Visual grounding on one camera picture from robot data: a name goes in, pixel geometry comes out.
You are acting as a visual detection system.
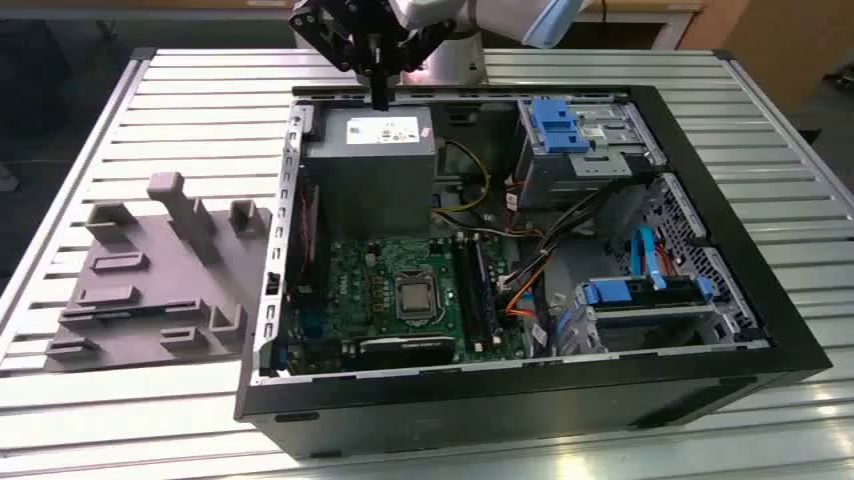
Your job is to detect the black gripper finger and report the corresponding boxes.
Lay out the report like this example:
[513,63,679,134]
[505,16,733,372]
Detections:
[286,0,385,113]
[381,20,457,113]

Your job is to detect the blue plastic drive latch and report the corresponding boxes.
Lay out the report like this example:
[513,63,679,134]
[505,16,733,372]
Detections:
[531,99,594,155]

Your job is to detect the grey power supply unit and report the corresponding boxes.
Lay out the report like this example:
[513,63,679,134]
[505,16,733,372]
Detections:
[296,105,439,239]

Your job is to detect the metal drive cage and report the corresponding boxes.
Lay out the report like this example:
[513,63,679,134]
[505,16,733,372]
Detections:
[517,97,669,211]

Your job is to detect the green motherboard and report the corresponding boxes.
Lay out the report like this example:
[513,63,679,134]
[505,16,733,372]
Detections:
[276,234,535,374]

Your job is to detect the silver CPU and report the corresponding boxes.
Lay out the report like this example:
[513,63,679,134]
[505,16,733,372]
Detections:
[398,285,434,309]

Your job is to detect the metal socket cover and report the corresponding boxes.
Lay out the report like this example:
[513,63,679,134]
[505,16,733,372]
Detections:
[391,269,446,325]

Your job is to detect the grey plastic parts rack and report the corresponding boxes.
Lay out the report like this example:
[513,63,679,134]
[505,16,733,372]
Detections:
[43,171,275,375]

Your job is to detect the wooden cabinet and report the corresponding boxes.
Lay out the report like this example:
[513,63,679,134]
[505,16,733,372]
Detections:
[677,0,854,119]

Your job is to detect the black graphics card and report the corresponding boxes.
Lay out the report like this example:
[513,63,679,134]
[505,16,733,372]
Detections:
[343,333,461,372]

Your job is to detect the hard disk in blue carrier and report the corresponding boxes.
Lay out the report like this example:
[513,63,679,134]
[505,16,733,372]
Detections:
[577,277,715,307]

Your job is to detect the black open PC case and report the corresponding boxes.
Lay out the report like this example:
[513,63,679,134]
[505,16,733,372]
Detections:
[231,83,834,460]

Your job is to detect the yellow wire bundle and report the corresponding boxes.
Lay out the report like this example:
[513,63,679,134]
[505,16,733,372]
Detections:
[431,139,493,216]

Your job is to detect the white and black wire bundle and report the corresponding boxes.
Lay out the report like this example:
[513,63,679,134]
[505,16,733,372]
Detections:
[433,208,546,239]

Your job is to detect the black cable bundle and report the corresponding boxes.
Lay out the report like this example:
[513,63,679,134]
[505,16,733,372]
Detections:
[497,172,662,291]

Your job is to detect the blue flat data cable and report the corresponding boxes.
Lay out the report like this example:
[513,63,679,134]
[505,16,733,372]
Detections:
[630,227,669,291]
[553,305,579,354]

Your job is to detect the orange red wire bundle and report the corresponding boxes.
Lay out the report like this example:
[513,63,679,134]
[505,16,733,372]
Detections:
[499,174,559,321]

